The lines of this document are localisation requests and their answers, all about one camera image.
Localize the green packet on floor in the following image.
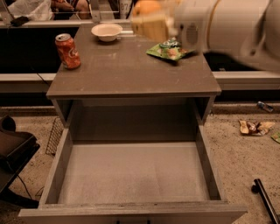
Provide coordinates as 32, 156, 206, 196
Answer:
271, 132, 280, 144

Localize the white paper bowl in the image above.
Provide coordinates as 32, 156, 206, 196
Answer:
91, 24, 123, 42

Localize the black wire rack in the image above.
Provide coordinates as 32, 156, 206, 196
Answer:
45, 117, 64, 157

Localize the small blue wrapper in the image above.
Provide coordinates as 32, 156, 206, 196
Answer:
257, 101, 273, 113

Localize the open grey top drawer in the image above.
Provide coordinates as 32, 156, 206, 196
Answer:
17, 100, 249, 224

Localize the grey drawer cabinet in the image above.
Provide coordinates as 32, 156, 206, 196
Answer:
47, 24, 221, 142

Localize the orange soda can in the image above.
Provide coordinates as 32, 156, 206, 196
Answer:
55, 33, 81, 69

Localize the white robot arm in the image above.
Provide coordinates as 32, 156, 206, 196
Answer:
130, 0, 280, 72

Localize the black tray stand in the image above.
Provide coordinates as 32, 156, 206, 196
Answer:
0, 115, 40, 208

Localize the crumpled snack wrapper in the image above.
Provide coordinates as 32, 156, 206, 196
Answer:
239, 120, 275, 136

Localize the black metal bar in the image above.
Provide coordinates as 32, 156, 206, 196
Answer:
251, 178, 280, 224

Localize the green chip bag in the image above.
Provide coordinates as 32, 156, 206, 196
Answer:
146, 38, 194, 61

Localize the orange fruit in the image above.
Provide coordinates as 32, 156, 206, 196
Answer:
132, 0, 162, 16

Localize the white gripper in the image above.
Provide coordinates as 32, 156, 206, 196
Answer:
131, 0, 217, 53

